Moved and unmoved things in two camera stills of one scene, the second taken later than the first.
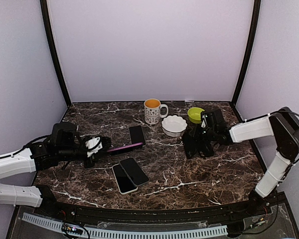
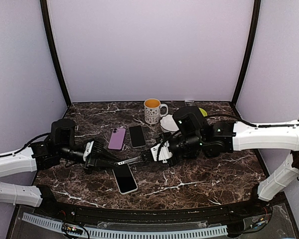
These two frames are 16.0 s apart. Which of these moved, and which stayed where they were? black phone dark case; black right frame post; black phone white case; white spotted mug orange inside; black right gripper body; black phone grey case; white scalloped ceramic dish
Moved: black phone dark case; black right gripper body; black phone grey case
Stayed: white scalloped ceramic dish; black phone white case; white spotted mug orange inside; black right frame post
